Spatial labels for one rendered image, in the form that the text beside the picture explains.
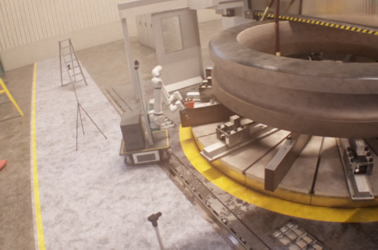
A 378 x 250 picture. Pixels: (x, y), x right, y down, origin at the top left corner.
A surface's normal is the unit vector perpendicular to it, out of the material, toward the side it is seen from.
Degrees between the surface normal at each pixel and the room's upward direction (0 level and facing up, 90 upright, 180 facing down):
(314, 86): 90
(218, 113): 90
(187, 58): 90
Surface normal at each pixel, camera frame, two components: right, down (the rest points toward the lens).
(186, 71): 0.48, 0.30
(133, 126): 0.13, 0.39
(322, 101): -0.44, 0.40
